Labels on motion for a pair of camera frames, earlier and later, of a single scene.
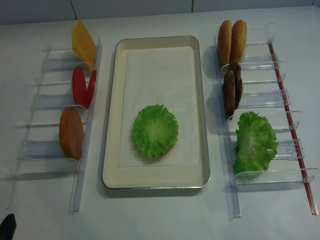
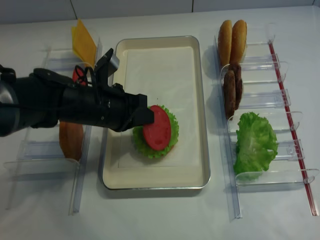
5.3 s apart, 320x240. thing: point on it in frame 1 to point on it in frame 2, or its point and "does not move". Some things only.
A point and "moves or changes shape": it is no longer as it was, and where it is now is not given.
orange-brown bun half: [71, 132] does not move
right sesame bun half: [238, 37] does not move
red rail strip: [292, 128] does not move
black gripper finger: [7, 227] to [108, 106]
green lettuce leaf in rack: [254, 137] does not move
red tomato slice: [79, 87] moves or changes shape
